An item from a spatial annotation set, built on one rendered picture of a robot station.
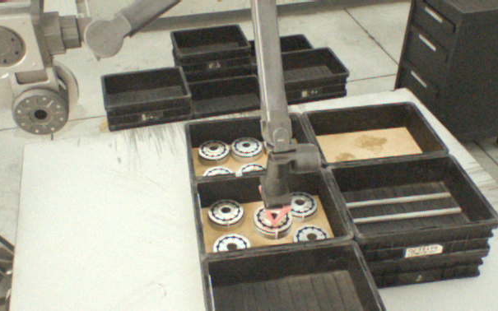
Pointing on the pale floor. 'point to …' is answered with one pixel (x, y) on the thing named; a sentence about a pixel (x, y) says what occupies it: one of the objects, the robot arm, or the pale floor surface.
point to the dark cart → (467, 65)
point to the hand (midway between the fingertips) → (272, 214)
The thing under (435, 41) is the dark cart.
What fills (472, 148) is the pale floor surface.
